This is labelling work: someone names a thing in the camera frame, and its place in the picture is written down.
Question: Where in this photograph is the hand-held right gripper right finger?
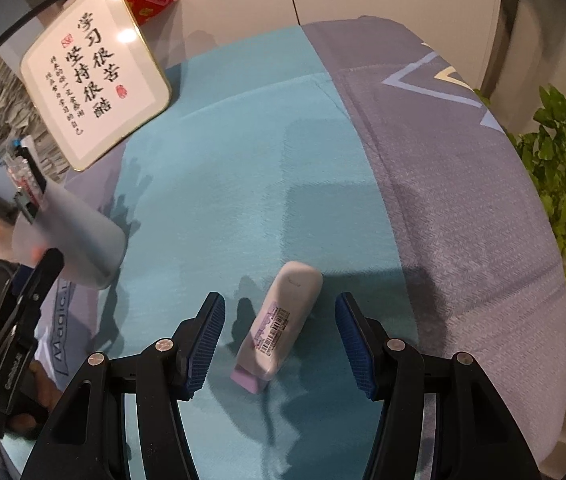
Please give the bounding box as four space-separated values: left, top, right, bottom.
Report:
334 291 544 480

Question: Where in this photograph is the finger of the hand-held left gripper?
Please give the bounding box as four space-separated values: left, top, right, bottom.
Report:
10 247 66 346

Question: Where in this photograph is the framed calligraphy sign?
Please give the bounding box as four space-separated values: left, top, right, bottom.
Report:
19 0 172 172

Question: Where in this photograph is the green potted plant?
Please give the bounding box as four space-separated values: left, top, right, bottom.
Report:
473 82 566 333

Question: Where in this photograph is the translucent plastic cup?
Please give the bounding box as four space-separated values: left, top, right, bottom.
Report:
10 180 127 289

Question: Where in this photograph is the person's left hand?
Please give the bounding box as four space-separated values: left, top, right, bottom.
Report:
8 360 61 436

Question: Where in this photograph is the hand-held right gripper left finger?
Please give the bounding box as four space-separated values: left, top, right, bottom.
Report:
20 291 227 480

